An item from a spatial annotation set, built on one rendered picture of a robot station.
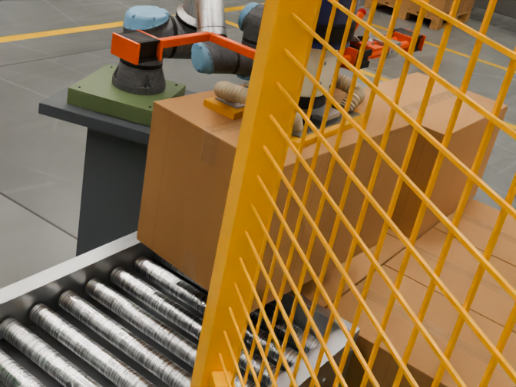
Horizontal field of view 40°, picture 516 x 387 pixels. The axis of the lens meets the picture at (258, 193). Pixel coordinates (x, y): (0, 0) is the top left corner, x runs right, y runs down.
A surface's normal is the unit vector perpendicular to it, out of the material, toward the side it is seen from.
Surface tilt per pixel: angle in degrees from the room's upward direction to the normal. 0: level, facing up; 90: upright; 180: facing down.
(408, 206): 90
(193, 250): 91
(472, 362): 0
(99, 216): 90
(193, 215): 91
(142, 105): 1
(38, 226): 0
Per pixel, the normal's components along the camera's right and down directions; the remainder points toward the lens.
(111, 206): -0.24, 0.40
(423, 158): -0.60, 0.26
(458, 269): 0.19, -0.88
